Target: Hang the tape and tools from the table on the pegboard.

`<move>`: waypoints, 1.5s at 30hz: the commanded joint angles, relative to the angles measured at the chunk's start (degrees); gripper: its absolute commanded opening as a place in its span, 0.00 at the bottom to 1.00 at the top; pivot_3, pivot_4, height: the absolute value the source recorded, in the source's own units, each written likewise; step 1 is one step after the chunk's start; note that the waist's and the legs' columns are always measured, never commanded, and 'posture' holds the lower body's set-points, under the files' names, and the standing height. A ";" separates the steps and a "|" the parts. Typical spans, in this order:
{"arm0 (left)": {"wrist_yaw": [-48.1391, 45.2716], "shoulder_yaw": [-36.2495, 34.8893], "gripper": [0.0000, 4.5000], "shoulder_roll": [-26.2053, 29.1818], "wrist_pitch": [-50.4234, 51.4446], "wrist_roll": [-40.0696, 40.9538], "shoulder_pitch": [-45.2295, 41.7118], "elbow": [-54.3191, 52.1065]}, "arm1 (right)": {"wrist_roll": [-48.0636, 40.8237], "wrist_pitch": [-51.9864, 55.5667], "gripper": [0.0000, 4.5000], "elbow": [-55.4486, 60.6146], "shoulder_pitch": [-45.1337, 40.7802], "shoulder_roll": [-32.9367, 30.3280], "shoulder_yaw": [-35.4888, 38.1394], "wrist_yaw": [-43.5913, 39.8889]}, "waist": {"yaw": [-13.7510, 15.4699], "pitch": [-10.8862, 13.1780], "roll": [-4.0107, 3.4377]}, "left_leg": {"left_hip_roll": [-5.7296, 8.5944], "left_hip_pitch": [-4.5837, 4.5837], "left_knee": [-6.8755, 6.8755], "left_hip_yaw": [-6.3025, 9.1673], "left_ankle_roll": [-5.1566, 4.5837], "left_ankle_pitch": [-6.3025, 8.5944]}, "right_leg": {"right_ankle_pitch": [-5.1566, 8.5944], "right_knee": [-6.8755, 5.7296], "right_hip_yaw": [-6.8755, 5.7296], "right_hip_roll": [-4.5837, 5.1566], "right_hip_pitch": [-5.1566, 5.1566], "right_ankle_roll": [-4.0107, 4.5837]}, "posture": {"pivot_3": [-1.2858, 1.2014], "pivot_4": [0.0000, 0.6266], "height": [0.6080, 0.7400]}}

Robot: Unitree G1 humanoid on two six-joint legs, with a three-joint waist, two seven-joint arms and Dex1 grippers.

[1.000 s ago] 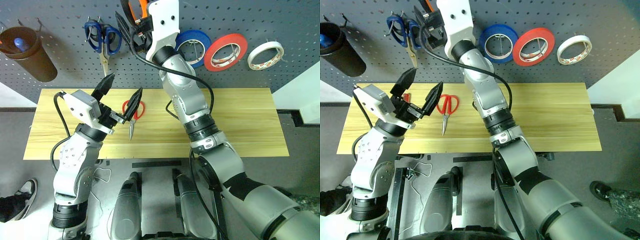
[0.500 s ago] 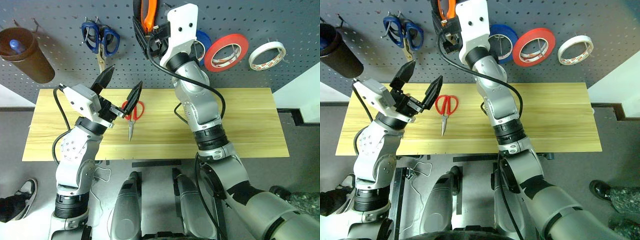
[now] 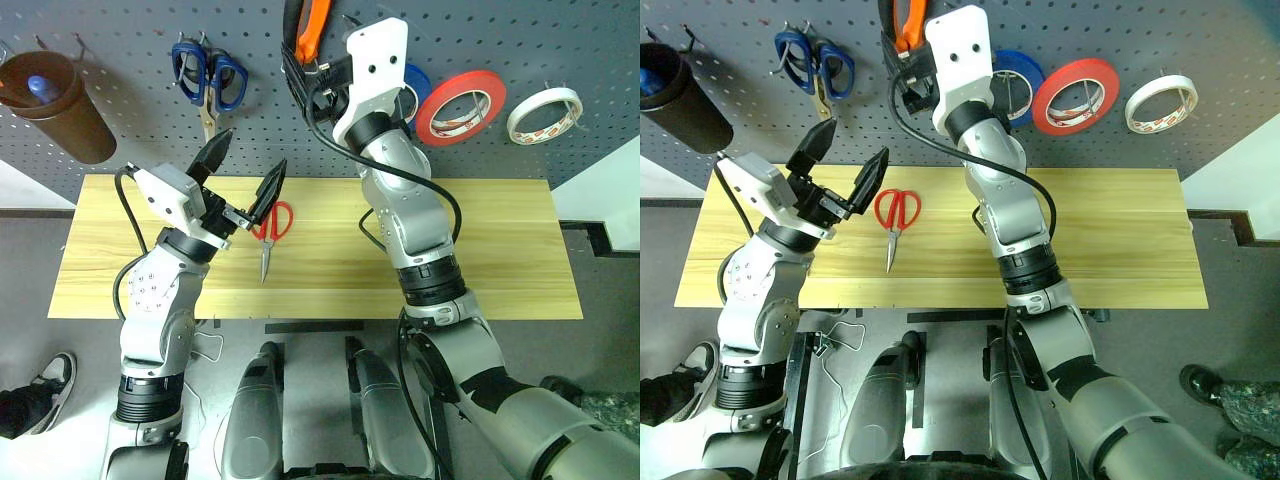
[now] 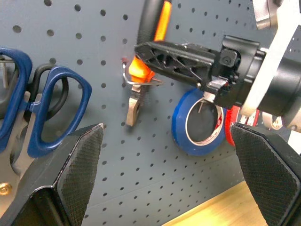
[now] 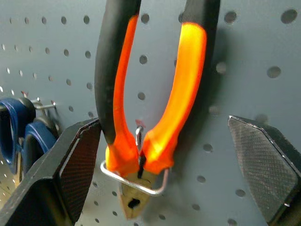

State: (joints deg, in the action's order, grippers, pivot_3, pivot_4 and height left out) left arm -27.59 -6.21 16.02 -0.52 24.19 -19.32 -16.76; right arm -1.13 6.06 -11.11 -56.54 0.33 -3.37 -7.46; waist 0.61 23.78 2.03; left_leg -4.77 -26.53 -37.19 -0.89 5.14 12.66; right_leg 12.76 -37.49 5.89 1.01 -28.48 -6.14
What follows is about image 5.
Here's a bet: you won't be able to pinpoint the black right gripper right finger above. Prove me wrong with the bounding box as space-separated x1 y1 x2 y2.
227 115 301 226

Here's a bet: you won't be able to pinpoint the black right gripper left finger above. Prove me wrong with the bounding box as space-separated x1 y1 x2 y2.
0 117 102 226

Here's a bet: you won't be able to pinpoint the orange and black pliers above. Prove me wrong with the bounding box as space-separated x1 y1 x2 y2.
94 0 222 221

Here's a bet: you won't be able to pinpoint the grey perforated pegboard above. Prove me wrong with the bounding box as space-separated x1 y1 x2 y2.
0 0 301 226

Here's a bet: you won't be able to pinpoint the metal peg hook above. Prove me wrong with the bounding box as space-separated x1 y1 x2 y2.
21 90 57 112

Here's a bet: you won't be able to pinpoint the blue handled scissors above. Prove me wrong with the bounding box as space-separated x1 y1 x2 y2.
0 97 59 182

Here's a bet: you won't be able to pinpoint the metal wire loop holder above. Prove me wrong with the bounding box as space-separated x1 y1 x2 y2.
100 126 171 197

